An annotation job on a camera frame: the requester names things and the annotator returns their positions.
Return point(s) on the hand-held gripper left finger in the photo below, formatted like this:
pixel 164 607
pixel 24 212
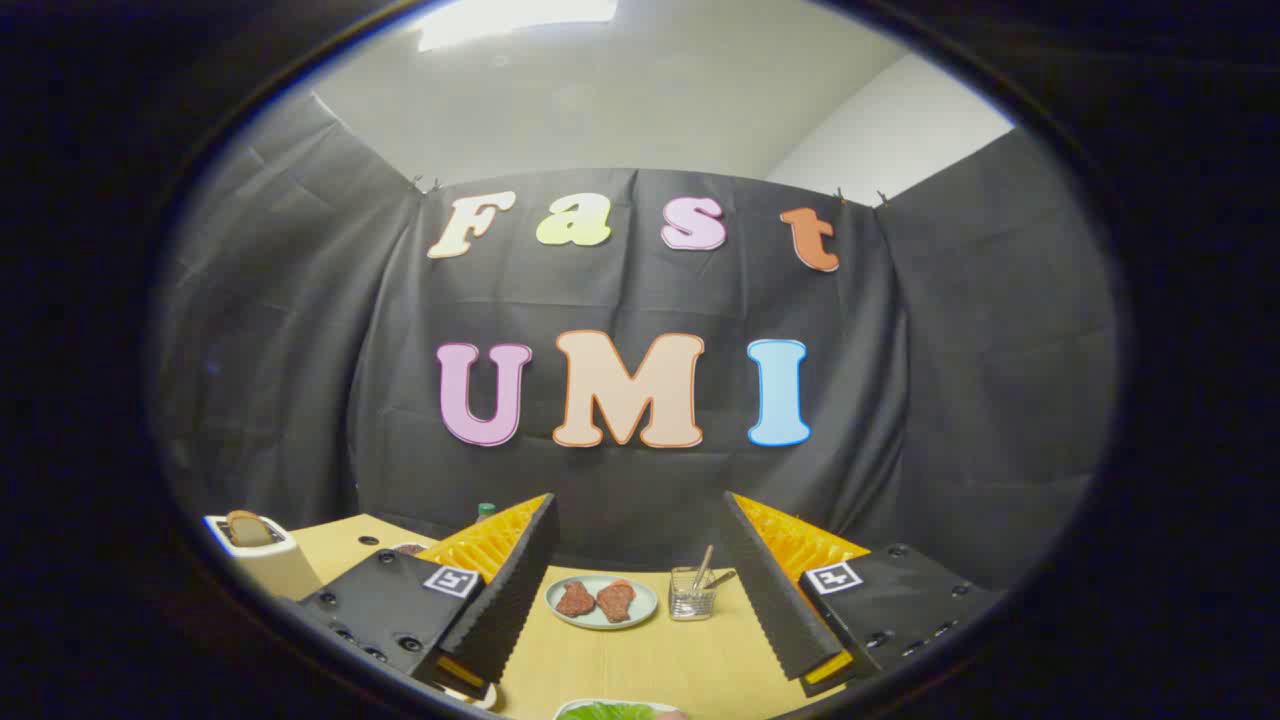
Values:
pixel 515 590

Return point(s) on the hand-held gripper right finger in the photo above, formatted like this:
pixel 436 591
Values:
pixel 765 590

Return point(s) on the green lettuce leaf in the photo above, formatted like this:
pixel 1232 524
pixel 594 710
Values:
pixel 610 712

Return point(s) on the plain white bread slice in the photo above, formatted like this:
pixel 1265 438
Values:
pixel 248 527

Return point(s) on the dark brown meat piece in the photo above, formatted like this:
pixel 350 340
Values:
pixel 575 598

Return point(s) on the brown meat piece, red edge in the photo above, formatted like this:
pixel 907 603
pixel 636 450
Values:
pixel 616 601

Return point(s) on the pale blue oval plate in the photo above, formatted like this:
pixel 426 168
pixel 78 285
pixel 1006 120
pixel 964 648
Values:
pixel 640 600

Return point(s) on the white squarish plate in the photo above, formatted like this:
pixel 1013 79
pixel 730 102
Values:
pixel 670 712

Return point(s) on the cream white toaster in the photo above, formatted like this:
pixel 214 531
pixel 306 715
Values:
pixel 275 565

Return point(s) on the black backdrop cloth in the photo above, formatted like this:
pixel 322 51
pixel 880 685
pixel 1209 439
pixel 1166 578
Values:
pixel 620 290

